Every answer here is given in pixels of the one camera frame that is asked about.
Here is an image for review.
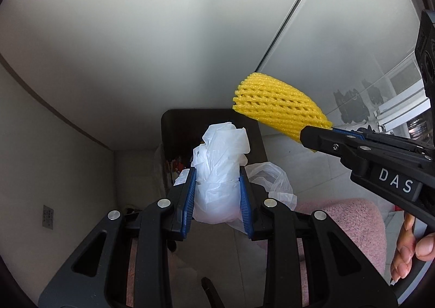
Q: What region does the dark waste bin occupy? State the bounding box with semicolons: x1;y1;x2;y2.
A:
160;108;270;193

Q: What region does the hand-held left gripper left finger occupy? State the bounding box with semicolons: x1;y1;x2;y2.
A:
39;167;198;308

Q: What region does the grey wall plate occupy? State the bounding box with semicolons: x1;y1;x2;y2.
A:
42;205;54;228

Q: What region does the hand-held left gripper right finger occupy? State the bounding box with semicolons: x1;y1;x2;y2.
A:
239;166;398;308

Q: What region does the person's right hand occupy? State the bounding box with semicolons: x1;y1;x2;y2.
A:
390;214;435;283

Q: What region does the black bar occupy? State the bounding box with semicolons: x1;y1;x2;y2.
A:
200;277;225;308

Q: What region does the yellow foam fruit net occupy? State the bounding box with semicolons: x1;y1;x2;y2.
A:
233;72;334;154

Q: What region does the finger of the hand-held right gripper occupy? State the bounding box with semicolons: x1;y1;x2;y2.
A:
331;127;425;157
301;125;425;176

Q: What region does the black cat sticker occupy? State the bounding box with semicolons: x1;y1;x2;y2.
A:
361;78;384;104
335;88;369;123

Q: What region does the white plastic bag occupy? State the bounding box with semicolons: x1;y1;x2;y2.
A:
192;122;298;235

